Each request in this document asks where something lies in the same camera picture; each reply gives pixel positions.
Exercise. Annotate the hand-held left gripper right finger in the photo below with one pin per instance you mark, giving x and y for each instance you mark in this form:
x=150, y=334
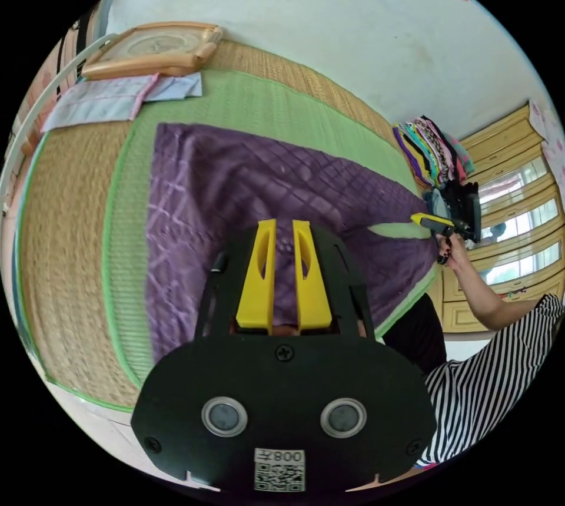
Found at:
x=312, y=294

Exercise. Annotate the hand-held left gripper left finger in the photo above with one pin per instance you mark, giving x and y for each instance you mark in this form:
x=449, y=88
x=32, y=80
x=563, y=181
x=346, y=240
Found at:
x=257, y=289

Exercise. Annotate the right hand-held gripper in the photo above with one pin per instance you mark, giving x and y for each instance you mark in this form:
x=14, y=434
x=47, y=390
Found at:
x=454, y=205

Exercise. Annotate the purple quilted pants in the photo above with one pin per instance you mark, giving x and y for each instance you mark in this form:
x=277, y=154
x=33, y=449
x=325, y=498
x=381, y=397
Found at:
x=229, y=188

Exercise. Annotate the person's right forearm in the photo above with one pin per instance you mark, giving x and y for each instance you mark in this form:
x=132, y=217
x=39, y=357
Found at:
x=490, y=298

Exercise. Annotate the person's right hand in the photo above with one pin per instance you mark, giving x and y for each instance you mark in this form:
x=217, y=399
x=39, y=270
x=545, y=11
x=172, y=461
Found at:
x=454, y=252

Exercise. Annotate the pile of clothes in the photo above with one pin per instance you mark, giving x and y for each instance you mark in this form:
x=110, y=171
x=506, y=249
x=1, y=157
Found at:
x=434, y=152

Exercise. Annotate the yellow wooden cupboard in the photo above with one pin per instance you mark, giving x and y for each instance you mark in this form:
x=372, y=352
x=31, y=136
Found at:
x=512, y=201

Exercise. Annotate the person's body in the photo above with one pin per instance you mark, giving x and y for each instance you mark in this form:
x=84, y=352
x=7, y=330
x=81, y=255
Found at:
x=490, y=386

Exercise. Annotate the bed with woven mat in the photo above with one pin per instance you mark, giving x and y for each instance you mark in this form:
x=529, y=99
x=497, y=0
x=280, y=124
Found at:
x=70, y=214

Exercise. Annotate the light blue folded cloth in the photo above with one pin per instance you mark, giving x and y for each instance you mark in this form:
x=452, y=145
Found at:
x=101, y=101

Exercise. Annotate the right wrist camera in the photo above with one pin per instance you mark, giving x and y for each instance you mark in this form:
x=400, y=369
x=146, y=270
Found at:
x=476, y=216

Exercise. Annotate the wooden wall clock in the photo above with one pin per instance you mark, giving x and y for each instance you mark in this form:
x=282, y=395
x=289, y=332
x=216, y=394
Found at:
x=154, y=48

